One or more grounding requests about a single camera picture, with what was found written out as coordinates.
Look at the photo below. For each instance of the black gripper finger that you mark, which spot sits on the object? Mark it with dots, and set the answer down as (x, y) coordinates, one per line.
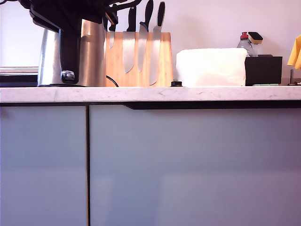
(44, 21)
(111, 17)

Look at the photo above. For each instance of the stainless steel electric kettle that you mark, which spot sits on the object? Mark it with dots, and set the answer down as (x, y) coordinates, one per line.
(92, 58)

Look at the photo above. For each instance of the black kettle base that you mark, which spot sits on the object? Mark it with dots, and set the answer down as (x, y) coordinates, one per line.
(176, 84)

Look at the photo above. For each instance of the black flat cooking appliance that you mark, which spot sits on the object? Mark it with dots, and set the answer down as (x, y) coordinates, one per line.
(18, 81)

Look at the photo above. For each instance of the wooden knife block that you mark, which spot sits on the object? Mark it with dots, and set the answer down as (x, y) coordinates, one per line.
(164, 58)

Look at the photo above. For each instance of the white folded towel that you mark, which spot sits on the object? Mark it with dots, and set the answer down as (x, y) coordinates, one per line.
(211, 68)

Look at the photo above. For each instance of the clear dish soap bottle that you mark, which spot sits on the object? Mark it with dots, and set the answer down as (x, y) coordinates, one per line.
(244, 46)

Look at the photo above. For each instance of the narrow grey cabinet door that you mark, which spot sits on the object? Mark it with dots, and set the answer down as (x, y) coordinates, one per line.
(43, 164)

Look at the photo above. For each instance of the black dish sponge brush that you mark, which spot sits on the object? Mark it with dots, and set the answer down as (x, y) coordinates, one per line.
(255, 36)

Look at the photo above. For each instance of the black storage box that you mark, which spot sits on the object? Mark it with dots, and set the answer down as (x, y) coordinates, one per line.
(263, 70)

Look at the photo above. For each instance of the green flat sponge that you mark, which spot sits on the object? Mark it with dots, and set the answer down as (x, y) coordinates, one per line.
(265, 85)

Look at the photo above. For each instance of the wide grey cabinet door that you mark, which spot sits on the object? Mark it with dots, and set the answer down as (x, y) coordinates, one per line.
(195, 164)

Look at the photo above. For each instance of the yellow cloth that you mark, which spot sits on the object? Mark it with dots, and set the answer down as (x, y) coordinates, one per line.
(295, 54)

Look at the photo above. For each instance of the metal stand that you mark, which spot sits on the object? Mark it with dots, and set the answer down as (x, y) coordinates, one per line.
(291, 75)

